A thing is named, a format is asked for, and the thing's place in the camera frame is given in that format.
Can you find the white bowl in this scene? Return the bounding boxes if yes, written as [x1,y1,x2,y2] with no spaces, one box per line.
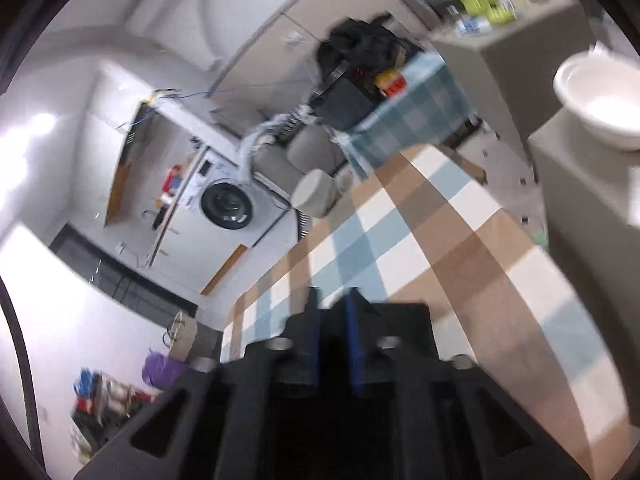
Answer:
[552,49,640,152]

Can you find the white upper kitchen cabinets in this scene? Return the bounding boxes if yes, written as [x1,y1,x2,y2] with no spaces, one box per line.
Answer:
[75,57,166,229]

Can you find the teal checked table cover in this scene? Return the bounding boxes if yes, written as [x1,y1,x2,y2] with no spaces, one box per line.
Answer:
[332,52,482,181]

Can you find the white lower kitchen cabinets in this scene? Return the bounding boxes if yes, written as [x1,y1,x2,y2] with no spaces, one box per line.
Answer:
[147,210,250,297]

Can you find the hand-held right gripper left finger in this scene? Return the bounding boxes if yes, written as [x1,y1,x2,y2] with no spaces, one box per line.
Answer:
[75,287,322,480]

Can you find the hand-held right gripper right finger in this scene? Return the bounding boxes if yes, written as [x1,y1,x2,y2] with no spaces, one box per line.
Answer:
[345,290,589,480]

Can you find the light grey garment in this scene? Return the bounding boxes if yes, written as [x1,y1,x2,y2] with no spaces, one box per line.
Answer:
[238,111,301,162]

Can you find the white round stool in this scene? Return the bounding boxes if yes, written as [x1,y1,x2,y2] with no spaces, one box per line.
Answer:
[291,168,337,219]

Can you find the purple bag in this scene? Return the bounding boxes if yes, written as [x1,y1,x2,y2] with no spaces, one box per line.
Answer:
[142,351,191,391]

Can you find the woven laundry basket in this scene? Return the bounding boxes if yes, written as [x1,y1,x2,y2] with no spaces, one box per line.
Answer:
[164,310,224,364]

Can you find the white washing machine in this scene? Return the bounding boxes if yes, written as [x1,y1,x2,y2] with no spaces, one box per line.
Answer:
[172,147,294,249]

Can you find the plaid tablecloth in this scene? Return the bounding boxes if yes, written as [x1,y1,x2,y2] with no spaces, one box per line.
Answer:
[220,142,640,480]

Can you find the green packets on cabinet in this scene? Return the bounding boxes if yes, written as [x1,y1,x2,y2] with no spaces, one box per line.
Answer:
[452,0,517,26]

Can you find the red box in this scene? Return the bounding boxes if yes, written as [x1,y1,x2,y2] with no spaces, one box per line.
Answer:
[160,163,185,196]

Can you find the wooden shoe rack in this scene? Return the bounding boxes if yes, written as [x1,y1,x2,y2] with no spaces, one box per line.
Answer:
[70,367,162,467]

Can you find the black framed door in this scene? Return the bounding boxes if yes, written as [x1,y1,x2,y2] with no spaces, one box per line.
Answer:
[49,223,199,319]

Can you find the beige cabinet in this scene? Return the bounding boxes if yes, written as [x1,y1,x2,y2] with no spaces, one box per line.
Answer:
[527,109,640,266]
[429,0,602,147]

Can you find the black backpack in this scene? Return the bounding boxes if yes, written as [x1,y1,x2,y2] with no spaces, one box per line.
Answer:
[317,12,427,87]

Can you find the white kitchen cabinets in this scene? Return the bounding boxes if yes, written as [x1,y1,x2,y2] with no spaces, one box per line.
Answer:
[147,210,250,297]
[75,57,166,229]

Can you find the grey sofa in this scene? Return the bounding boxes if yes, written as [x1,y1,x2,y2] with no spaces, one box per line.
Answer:
[240,120,352,197]

